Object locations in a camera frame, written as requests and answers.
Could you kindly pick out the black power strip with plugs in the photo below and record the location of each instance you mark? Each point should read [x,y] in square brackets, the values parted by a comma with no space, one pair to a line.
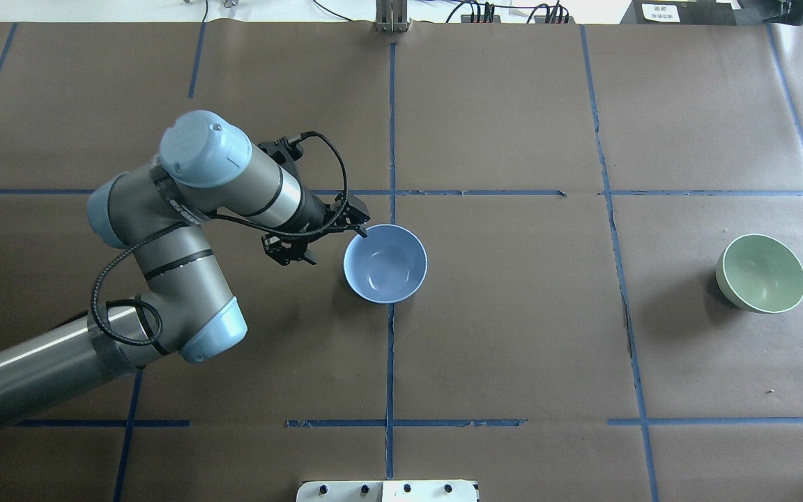
[485,12]

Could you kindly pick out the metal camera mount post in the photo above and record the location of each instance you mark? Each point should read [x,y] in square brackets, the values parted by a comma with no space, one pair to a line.
[391,16]

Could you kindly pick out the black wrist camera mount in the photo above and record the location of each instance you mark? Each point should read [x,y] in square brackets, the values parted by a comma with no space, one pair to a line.
[285,153]

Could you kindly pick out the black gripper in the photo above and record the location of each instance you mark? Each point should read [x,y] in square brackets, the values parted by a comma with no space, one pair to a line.
[314,210]

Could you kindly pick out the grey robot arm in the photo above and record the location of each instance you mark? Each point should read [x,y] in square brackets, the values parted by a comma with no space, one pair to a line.
[165,292]

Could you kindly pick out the green bowl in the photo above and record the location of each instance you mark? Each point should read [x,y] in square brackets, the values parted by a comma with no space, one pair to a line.
[758,273]

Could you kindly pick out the white plate with black knobs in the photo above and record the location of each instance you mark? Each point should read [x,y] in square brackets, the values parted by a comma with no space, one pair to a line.
[389,490]

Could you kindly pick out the blue bowl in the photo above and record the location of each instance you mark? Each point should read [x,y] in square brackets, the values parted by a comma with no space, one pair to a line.
[387,266]

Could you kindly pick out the brown paper table cover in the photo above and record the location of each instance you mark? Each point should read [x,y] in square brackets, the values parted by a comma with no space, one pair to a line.
[573,186]

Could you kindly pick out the black box with white label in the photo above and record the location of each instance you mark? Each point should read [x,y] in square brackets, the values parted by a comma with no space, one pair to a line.
[692,13]

